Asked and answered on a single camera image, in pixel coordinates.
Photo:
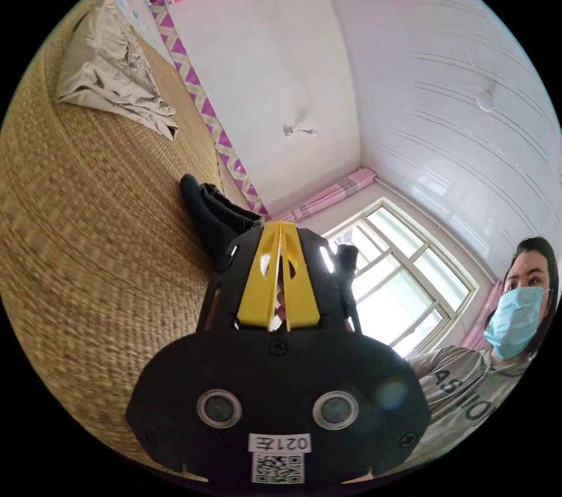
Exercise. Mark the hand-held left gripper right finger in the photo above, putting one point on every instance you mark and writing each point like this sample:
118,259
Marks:
298,290

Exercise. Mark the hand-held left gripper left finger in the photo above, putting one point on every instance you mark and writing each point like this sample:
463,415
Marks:
260,286

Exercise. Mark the dark blue jeans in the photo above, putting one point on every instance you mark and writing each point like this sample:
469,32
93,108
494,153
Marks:
207,216

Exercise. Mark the pink curtain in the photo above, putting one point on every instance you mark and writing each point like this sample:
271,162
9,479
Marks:
329,194
483,321

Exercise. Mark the window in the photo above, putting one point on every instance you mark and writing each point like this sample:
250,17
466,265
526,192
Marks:
408,282

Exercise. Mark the bed with woven mat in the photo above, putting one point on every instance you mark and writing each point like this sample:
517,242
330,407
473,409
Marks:
88,242

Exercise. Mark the person's body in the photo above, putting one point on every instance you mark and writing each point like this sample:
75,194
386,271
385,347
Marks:
461,383

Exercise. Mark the beige garment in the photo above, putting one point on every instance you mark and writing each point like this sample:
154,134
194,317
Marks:
107,71

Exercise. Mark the ceiling lamp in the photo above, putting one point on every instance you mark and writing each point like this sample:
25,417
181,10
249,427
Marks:
485,101

